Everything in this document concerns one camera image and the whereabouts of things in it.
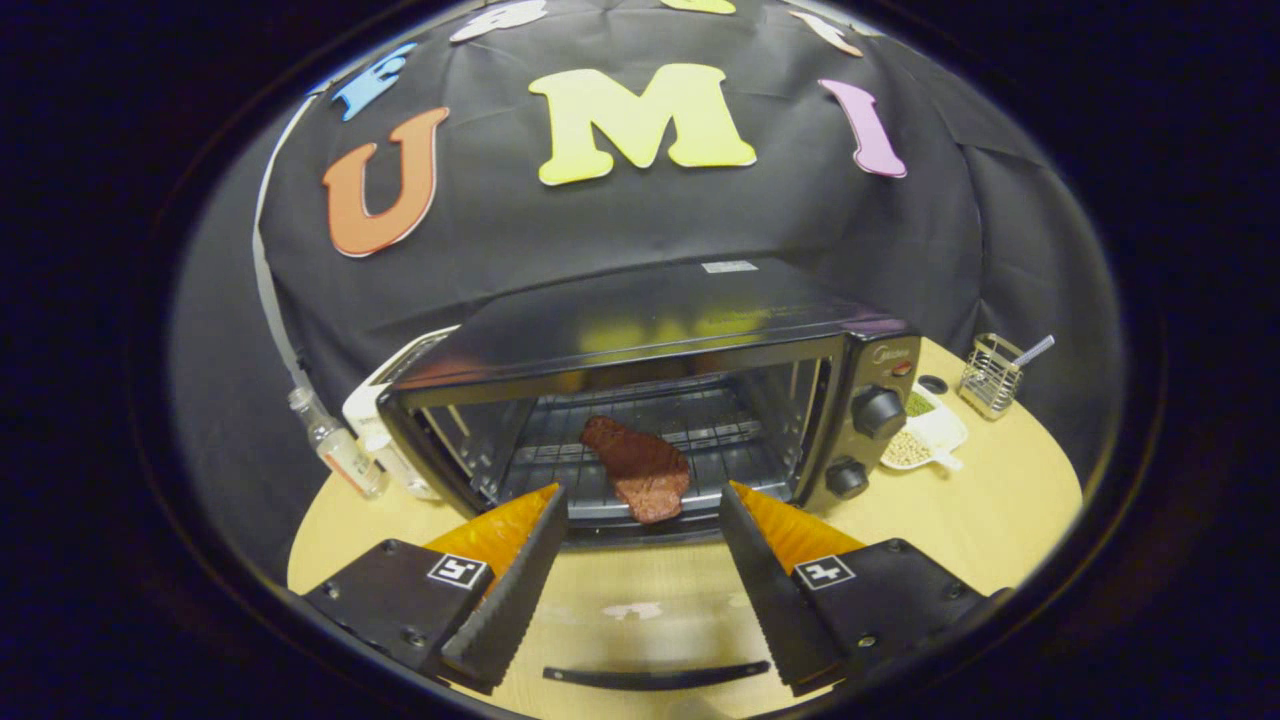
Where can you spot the white divided dish with beans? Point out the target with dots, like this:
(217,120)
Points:
(925,440)

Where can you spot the brown meat steak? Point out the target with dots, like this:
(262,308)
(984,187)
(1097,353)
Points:
(645,470)

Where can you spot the clear plastic bottle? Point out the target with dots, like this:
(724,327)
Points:
(340,450)

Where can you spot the small black round disc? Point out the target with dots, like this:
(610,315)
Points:
(932,384)

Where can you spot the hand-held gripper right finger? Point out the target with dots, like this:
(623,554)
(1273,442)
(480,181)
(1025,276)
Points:
(770,590)

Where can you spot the black toaster oven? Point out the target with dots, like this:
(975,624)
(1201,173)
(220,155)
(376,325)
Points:
(650,310)

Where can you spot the black backdrop cloth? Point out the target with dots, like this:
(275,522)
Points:
(620,220)

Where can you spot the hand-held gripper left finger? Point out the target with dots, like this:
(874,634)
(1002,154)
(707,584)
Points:
(515,590)

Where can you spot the white bread toaster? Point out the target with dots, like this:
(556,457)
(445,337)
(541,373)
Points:
(372,420)

